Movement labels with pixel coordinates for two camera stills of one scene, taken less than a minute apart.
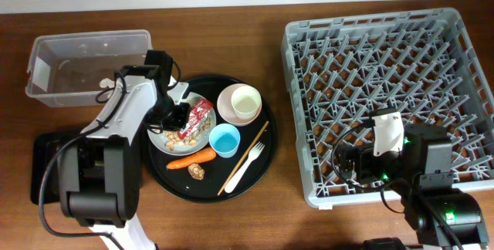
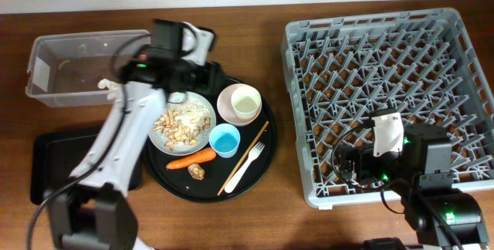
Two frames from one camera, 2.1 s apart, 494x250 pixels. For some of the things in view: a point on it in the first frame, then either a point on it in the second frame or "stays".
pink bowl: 225,107 stays
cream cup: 245,101 stays
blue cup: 225,139 stays
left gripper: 181,119 → 212,79
